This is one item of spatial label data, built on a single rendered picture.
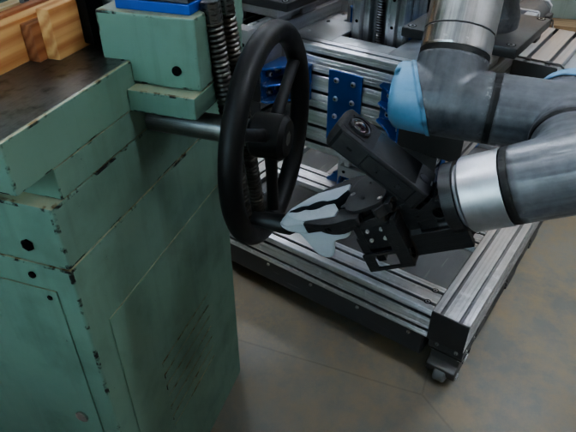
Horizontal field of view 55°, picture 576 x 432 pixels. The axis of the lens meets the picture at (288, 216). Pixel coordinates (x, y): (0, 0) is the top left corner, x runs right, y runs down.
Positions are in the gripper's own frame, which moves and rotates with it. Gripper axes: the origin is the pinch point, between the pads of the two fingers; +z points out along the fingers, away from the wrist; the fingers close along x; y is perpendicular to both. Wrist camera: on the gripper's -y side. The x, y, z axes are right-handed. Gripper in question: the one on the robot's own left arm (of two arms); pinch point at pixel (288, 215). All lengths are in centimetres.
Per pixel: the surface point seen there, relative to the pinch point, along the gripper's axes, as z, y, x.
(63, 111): 14.6, -22.1, -5.9
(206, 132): 11.4, -10.2, 8.7
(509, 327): 5, 89, 69
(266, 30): -3.0, -18.5, 9.8
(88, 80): 15.8, -23.1, 0.7
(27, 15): 23.1, -32.6, 5.1
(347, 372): 37, 70, 37
